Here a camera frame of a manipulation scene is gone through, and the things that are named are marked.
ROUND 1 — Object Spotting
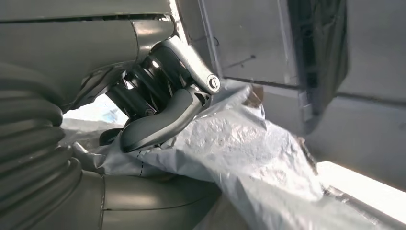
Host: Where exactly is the wide grey plastic parcel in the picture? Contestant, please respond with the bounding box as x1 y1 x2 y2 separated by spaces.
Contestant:
60 79 406 230

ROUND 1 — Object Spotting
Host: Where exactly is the black machine column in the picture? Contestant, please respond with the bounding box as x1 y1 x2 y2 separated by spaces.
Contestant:
287 0 349 136

